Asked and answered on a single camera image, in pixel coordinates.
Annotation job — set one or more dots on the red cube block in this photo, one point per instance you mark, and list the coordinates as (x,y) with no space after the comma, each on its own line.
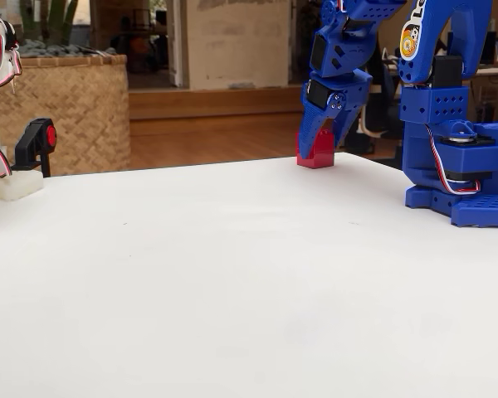
(323,159)

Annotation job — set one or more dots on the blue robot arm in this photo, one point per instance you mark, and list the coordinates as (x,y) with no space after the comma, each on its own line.
(435,103)

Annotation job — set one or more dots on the black office chair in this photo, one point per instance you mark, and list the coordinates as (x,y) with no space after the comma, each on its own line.
(388,116)

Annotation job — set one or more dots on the black computer monitor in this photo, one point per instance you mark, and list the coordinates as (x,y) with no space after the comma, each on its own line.
(487,47)

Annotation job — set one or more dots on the woven wicker planter basket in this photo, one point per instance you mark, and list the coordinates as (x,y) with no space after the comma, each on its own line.
(79,108)

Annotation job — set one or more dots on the grey pebbles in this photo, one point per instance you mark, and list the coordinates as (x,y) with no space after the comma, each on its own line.
(54,49)

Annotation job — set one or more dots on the green plant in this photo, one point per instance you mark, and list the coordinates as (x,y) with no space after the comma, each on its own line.
(58,20)

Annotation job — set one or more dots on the black table clamp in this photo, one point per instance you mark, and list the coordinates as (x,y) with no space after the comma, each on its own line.
(29,143)

